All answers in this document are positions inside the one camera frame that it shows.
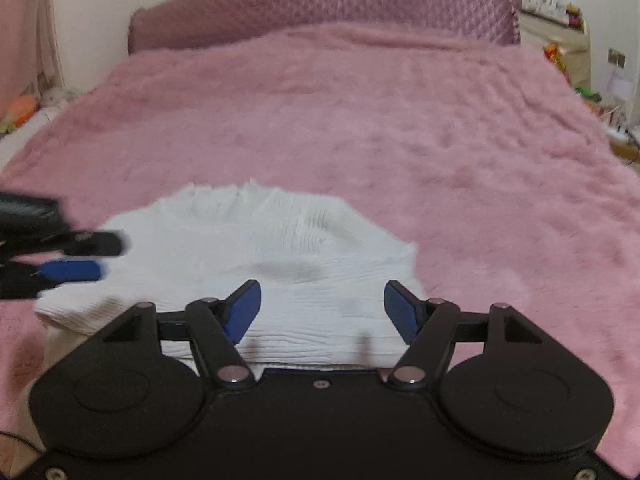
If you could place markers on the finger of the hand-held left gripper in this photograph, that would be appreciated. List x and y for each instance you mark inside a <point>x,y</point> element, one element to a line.
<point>75,270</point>
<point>95,243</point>

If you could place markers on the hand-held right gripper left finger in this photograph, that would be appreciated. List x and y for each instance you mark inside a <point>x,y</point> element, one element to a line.
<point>244,312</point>

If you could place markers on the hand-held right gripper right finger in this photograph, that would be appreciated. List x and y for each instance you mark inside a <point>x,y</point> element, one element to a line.
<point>400,312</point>

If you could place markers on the white ribbed sock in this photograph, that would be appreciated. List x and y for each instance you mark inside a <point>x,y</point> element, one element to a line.
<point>280,265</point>

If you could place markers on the orange soft toy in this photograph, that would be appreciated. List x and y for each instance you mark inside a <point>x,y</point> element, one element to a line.
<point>22,106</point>

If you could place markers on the pink fluffy blanket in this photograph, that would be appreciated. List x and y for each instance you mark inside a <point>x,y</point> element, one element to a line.
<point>400,150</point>

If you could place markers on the pink curtain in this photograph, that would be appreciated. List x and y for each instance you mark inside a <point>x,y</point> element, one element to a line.
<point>27,25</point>

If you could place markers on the red yellow toy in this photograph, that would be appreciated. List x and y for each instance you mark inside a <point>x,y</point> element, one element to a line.
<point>556,56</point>

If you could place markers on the purple quilted pillow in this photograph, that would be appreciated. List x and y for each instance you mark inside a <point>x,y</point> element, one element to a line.
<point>325,2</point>

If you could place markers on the beige bedside cabinet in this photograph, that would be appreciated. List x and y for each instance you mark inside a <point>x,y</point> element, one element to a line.
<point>560,30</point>

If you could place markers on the wall socket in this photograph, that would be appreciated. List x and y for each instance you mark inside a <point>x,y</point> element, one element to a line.
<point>616,57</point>

